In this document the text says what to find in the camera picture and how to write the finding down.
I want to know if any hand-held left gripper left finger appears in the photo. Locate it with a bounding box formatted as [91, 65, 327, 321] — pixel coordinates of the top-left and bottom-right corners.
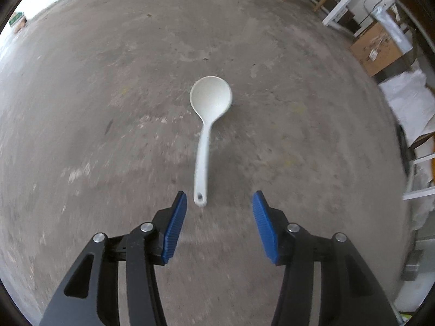
[39, 191, 188, 326]

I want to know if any clear plastic bag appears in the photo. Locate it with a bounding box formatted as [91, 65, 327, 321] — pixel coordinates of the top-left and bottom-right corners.
[370, 5, 413, 53]

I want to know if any white plastic sack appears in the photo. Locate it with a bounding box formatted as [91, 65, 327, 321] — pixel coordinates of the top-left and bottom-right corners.
[379, 70, 435, 145]

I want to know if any green white carton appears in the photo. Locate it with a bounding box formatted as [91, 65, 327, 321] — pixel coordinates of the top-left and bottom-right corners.
[8, 11, 28, 35]

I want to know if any small cardboard box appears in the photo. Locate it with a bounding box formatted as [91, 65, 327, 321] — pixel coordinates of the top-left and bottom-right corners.
[350, 20, 413, 77]

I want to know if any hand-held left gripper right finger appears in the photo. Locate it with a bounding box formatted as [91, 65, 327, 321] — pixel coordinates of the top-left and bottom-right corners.
[251, 191, 400, 326]

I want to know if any white plastic ladle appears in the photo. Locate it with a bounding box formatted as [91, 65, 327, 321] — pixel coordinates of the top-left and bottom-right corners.
[189, 76, 233, 208]

